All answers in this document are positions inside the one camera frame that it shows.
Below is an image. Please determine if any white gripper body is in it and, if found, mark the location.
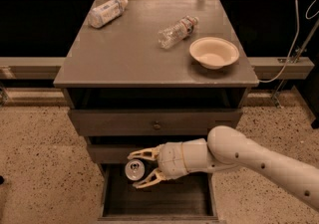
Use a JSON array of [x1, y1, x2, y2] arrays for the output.
[[158, 138, 213, 180]]

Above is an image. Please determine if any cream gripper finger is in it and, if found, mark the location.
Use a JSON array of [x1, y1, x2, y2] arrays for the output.
[[133, 168, 166, 189], [128, 145, 161, 161]]

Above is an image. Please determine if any blue pepsi can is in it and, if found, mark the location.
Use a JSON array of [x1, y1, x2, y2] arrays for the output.
[[125, 159, 146, 181]]

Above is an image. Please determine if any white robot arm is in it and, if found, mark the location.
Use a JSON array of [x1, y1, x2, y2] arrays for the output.
[[125, 125, 319, 211]]

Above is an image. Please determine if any top grey drawer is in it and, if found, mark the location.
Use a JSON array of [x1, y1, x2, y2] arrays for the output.
[[69, 109, 242, 136]]

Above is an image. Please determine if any bottom grey open drawer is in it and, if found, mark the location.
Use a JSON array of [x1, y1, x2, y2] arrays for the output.
[[97, 164, 226, 224]]

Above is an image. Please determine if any middle grey drawer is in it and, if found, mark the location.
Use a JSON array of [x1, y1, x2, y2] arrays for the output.
[[86, 143, 228, 165]]

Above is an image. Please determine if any grey wooden drawer cabinet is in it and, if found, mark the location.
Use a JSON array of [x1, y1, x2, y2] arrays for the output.
[[53, 0, 260, 224]]

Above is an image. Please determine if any white paper bowl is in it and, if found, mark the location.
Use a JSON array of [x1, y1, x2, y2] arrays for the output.
[[189, 37, 239, 70]]

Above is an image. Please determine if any clear plastic water bottle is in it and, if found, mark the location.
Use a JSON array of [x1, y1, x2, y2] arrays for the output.
[[158, 16, 199, 49]]

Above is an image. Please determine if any white labelled plastic bottle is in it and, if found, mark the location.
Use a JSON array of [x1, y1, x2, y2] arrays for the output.
[[88, 0, 129, 29]]

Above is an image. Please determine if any white cable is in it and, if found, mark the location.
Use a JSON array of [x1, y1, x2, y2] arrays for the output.
[[258, 0, 300, 85]]

